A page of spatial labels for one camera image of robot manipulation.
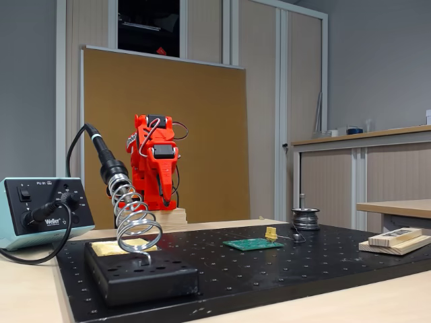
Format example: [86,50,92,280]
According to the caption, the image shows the black soldering iron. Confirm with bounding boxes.
[84,122,142,209]

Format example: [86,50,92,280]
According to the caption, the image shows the brown cork pin board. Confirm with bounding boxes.
[79,45,252,228]

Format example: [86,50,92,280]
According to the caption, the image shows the green circuit board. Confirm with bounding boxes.
[222,237,285,252]

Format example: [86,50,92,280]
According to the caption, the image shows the black soldering stand base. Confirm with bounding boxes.
[84,238,199,307]

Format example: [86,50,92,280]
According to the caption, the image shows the teal Weller soldering station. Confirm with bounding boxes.
[0,177,96,252]

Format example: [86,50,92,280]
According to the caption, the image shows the stacked wooden planks base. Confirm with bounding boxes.
[116,207,188,233]

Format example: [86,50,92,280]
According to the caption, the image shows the metal spring iron holder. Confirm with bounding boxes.
[107,174,164,266]

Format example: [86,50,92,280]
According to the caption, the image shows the yellow cleaning sponge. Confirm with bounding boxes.
[91,237,159,257]

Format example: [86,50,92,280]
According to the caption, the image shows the black machine with light strip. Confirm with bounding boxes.
[117,0,181,58]

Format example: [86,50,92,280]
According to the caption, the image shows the black perforated breadboard plate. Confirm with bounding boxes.
[55,223,431,323]

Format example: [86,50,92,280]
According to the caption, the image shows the tall beige shutter cabinet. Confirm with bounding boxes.
[55,0,329,223]

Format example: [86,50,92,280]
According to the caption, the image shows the grey leaning metal strip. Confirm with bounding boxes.
[314,91,323,133]

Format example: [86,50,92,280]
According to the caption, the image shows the low beige sideboard cabinet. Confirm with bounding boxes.
[290,124,431,233]

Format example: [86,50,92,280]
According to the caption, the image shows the wooden top side table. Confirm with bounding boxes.
[356,198,431,235]

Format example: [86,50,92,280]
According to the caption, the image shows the wooden plank printed KAPLA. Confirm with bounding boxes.
[368,227,424,246]

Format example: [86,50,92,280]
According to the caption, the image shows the plain wooden plank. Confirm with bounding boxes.
[358,234,431,256]

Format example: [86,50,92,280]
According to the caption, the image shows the thin solder wire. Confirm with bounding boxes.
[275,223,307,244]

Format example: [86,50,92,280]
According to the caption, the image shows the solder wire spool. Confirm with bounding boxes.
[291,207,321,231]

